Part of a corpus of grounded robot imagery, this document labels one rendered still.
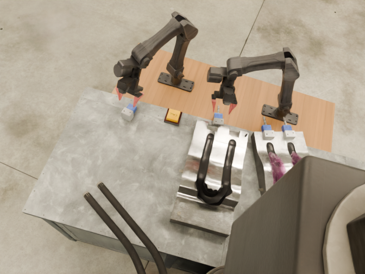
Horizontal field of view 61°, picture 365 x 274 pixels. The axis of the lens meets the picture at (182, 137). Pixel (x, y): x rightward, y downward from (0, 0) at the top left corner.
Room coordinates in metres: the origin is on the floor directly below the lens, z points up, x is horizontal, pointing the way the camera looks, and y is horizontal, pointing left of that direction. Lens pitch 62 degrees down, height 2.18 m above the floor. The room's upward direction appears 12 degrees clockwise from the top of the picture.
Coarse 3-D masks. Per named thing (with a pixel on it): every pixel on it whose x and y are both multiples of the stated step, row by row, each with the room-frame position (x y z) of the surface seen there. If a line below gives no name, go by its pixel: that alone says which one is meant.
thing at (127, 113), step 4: (132, 104) 0.85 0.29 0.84; (124, 108) 0.81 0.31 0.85; (128, 108) 0.82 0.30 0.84; (132, 108) 0.83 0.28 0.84; (136, 108) 0.84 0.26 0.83; (124, 112) 0.79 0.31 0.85; (128, 112) 0.79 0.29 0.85; (132, 112) 0.80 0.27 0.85; (124, 116) 0.78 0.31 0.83; (128, 116) 0.77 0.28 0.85; (132, 116) 0.79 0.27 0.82; (128, 120) 0.77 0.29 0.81
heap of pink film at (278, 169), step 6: (270, 156) 0.69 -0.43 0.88; (276, 156) 0.70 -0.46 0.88; (294, 156) 0.72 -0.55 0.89; (270, 162) 0.66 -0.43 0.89; (276, 162) 0.66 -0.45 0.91; (282, 162) 0.67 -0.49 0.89; (294, 162) 0.67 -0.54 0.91; (276, 168) 0.62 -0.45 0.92; (282, 168) 0.63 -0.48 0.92; (276, 174) 0.59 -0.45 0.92; (282, 174) 0.60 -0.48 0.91; (276, 180) 0.57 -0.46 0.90
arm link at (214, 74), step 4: (212, 68) 0.94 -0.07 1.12; (216, 68) 0.95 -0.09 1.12; (220, 68) 0.95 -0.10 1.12; (224, 68) 0.96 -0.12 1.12; (208, 72) 0.94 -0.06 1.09; (212, 72) 0.92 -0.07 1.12; (216, 72) 0.92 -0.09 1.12; (220, 72) 0.93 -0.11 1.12; (224, 72) 0.94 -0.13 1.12; (232, 72) 0.91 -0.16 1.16; (236, 72) 0.91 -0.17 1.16; (208, 76) 0.92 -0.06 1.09; (212, 76) 0.92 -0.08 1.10; (216, 76) 0.92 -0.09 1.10; (220, 76) 0.92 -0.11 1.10; (224, 76) 0.92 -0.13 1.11; (228, 76) 0.92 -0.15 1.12; (232, 76) 0.90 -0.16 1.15; (236, 76) 0.90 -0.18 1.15; (208, 80) 0.90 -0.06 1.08; (212, 80) 0.91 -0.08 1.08; (216, 80) 0.91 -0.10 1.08; (220, 80) 0.91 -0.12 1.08
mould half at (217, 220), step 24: (192, 144) 0.67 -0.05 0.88; (216, 144) 0.70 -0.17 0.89; (240, 144) 0.72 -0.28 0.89; (192, 168) 0.54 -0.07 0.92; (216, 168) 0.57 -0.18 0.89; (240, 168) 0.60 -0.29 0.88; (192, 192) 0.43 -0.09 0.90; (240, 192) 0.46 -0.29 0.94; (192, 216) 0.34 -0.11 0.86; (216, 216) 0.36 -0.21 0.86
